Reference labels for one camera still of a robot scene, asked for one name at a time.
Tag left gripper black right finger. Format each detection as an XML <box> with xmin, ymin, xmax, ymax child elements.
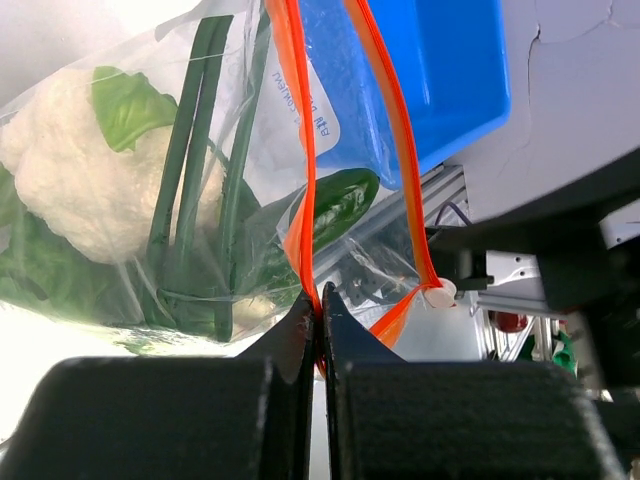
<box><xmin>322</xmin><ymin>284</ymin><xmax>625</xmax><ymax>479</ymax></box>

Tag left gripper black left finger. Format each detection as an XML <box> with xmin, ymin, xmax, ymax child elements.
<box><xmin>1</xmin><ymin>295</ymin><xmax>315</xmax><ymax>479</ymax></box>

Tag green scallion stalks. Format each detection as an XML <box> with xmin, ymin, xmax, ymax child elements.
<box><xmin>142</xmin><ymin>13</ymin><xmax>270</xmax><ymax>342</ymax></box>

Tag dark green cucumber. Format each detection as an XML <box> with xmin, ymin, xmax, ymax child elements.
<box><xmin>244</xmin><ymin>167</ymin><xmax>384</xmax><ymax>261</ymax></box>

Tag clear zip bag orange zipper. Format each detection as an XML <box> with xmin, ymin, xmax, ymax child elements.
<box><xmin>1</xmin><ymin>1</ymin><xmax>457</xmax><ymax>355</ymax></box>

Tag white cauliflower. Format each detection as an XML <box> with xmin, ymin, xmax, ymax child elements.
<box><xmin>0</xmin><ymin>67</ymin><xmax>226</xmax><ymax>266</ymax></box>

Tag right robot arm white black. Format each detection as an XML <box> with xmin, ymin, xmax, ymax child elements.
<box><xmin>433</xmin><ymin>1</ymin><xmax>639</xmax><ymax>388</ymax></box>

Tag blue plastic bin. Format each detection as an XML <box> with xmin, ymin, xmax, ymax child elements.
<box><xmin>299</xmin><ymin>0</ymin><xmax>511</xmax><ymax>190</ymax></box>

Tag aluminium mounting rail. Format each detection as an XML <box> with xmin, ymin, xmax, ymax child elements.
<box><xmin>314</xmin><ymin>166</ymin><xmax>467</xmax><ymax>282</ymax></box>

